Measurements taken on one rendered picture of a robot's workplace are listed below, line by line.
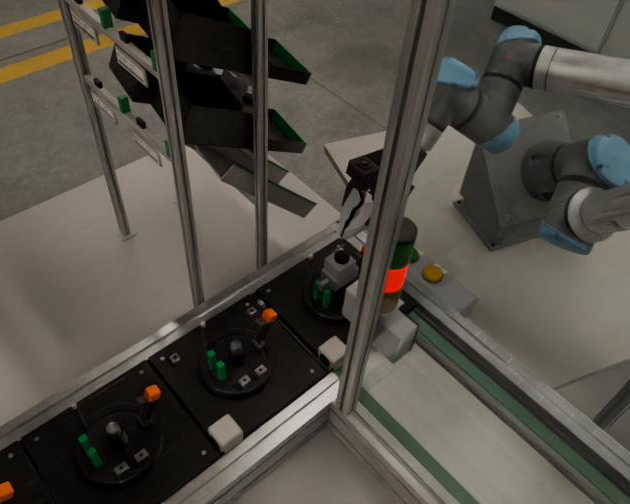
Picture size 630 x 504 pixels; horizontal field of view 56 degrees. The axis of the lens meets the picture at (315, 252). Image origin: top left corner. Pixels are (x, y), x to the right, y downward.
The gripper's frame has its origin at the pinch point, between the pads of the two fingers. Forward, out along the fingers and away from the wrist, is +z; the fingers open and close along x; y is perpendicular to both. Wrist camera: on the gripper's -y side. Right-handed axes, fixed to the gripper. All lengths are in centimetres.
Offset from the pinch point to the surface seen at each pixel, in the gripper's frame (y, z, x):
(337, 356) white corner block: 4.1, 20.2, -11.8
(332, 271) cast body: 4.6, 8.5, -0.6
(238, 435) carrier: -13.7, 35.6, -12.3
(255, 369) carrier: -7.6, 28.3, -4.8
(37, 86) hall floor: 98, 75, 257
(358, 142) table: 59, -9, 43
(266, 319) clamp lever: -6.9, 20.1, -0.6
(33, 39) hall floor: 113, 63, 304
